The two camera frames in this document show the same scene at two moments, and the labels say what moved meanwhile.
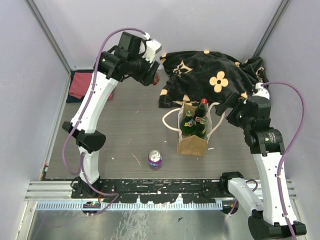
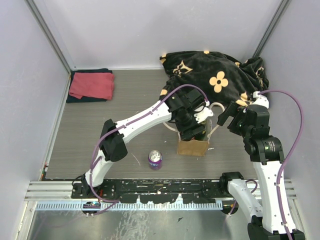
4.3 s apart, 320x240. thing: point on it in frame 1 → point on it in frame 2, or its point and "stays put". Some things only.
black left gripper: [147, 78] → [186, 132]
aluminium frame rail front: [287, 190] stays put
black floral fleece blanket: [187, 77] stays put
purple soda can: [155, 158] stays put
